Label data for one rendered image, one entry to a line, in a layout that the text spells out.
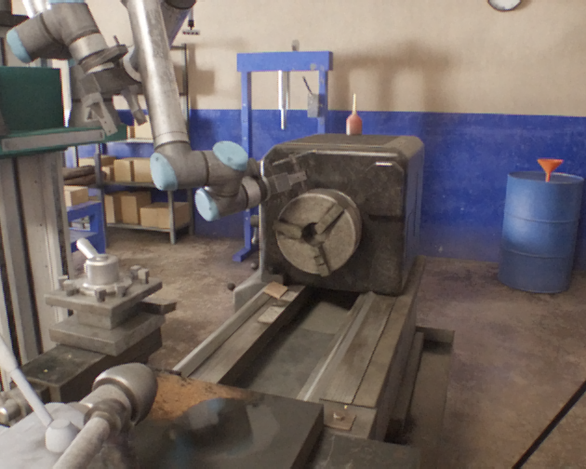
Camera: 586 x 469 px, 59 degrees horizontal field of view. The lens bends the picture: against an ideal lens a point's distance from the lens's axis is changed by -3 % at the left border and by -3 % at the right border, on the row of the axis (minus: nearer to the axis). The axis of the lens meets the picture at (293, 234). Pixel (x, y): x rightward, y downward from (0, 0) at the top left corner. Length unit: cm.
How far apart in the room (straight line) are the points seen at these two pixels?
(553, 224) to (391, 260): 274
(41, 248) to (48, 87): 60
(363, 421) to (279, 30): 458
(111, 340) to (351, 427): 49
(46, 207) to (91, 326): 110
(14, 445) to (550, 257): 415
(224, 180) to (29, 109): 91
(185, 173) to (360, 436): 71
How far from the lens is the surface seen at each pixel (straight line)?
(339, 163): 176
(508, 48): 501
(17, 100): 202
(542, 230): 441
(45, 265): 223
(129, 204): 583
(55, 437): 60
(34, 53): 150
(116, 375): 79
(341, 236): 159
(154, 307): 114
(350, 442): 107
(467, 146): 501
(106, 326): 110
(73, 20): 143
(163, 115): 134
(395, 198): 169
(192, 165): 130
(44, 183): 215
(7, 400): 101
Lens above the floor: 151
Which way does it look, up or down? 15 degrees down
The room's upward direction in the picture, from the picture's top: straight up
